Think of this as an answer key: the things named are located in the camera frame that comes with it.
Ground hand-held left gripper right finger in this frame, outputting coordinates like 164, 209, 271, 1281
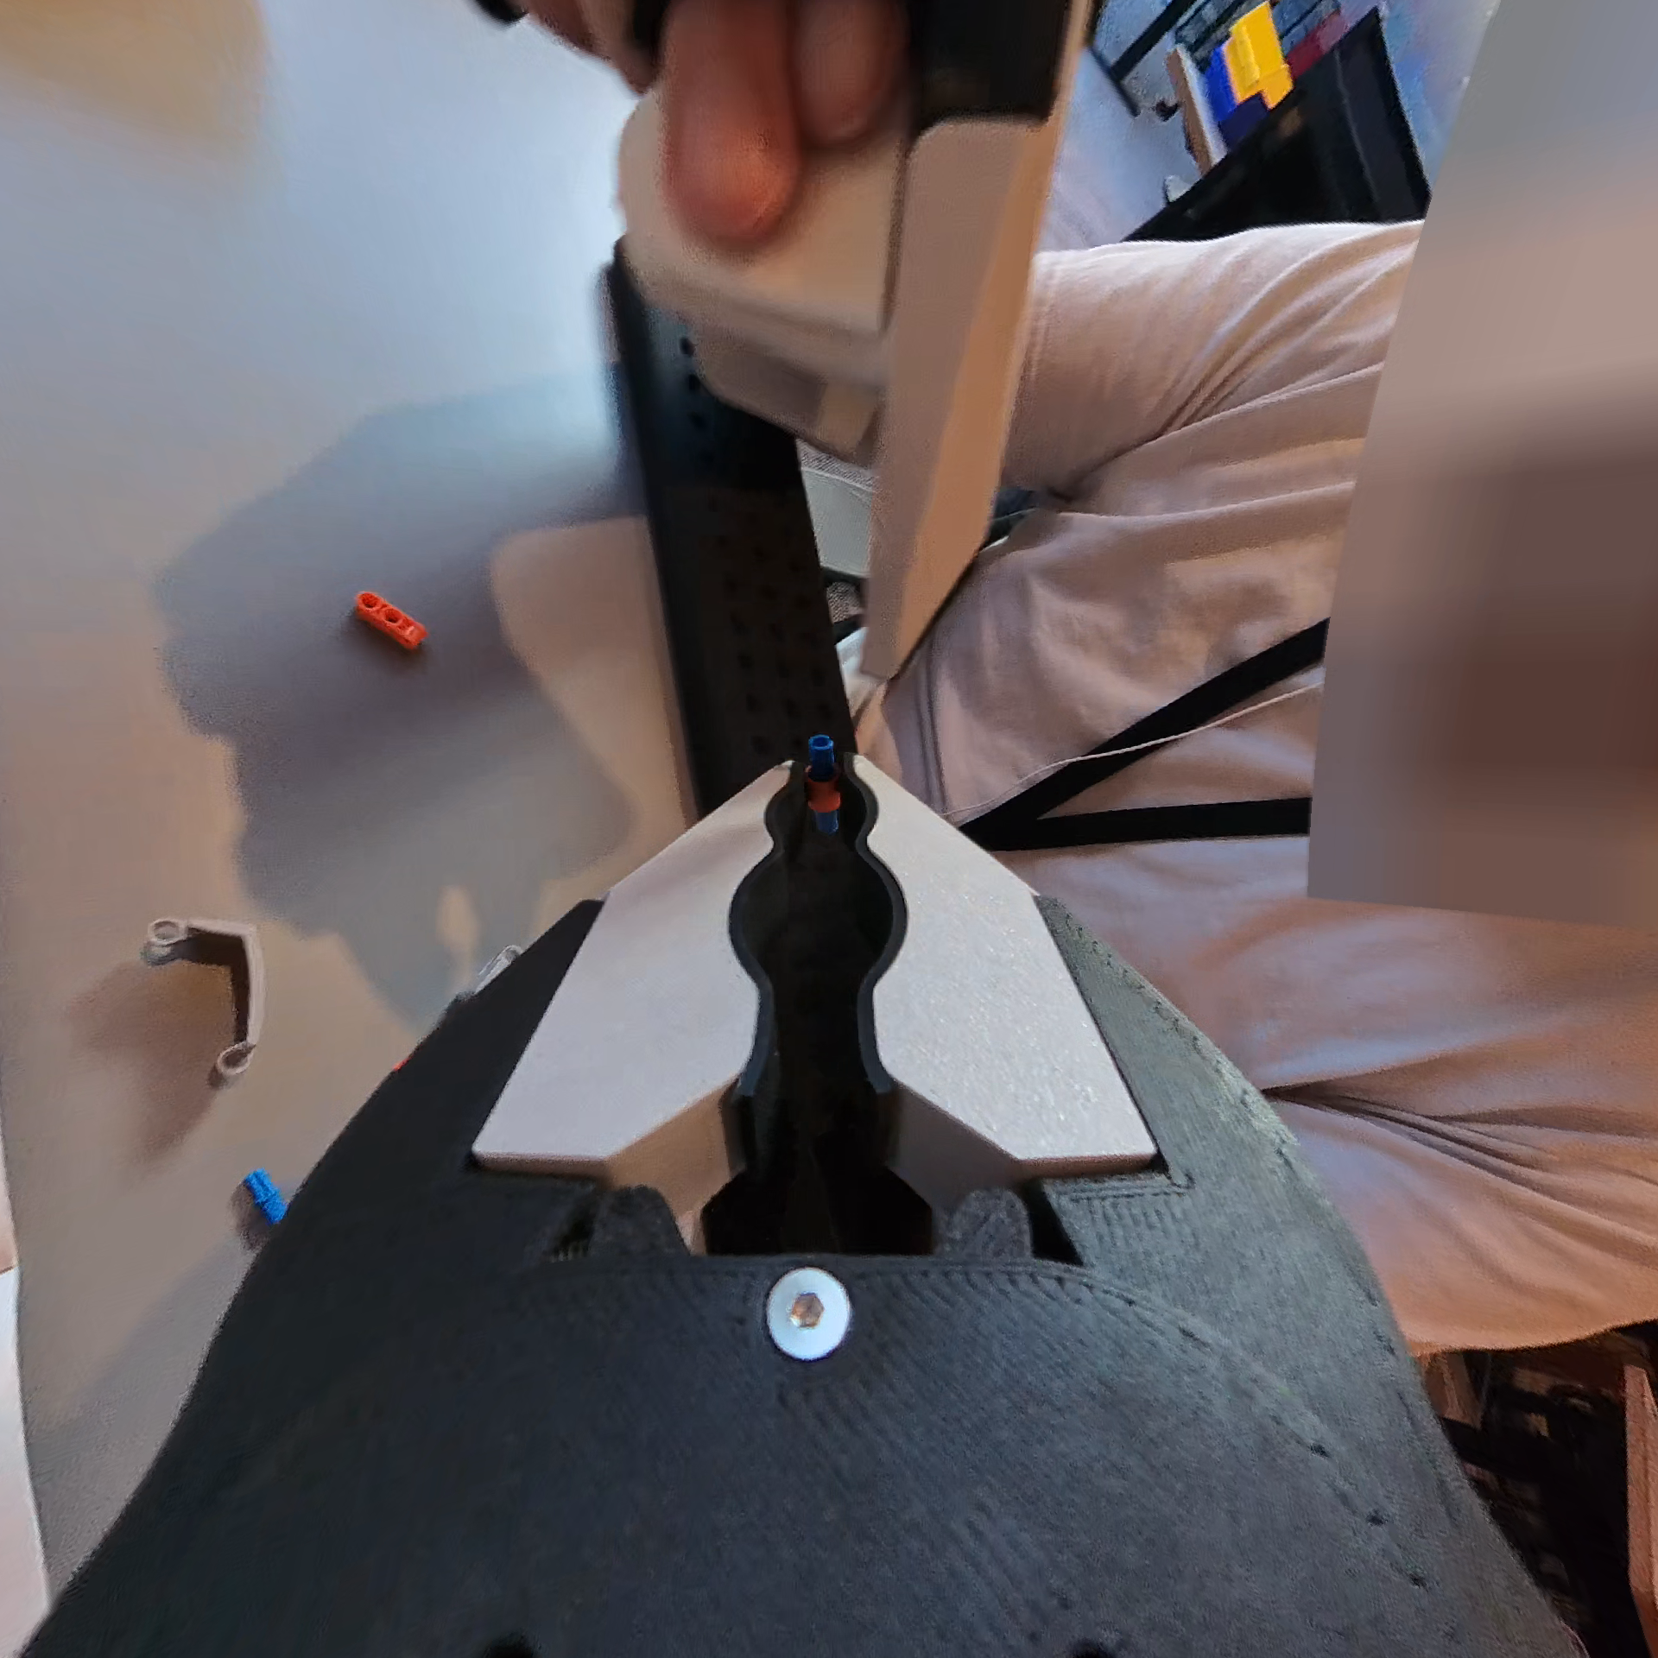
844, 755, 1159, 1216

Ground person's beige pants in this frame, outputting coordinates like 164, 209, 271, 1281
854, 218, 1658, 1359

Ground black storage shelf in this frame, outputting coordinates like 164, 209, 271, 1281
1087, 0, 1432, 244

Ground yellow storage bin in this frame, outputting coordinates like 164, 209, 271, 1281
1222, 0, 1295, 111

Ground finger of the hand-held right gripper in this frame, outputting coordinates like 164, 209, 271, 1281
857, 0, 1097, 685

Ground person's right hand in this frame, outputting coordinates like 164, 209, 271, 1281
516, 0, 910, 252

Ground black strap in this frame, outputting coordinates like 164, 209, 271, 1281
955, 618, 1330, 855

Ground black perforated panel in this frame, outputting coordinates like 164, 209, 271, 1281
603, 250, 857, 822

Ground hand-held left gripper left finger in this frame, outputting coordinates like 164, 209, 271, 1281
469, 763, 807, 1190

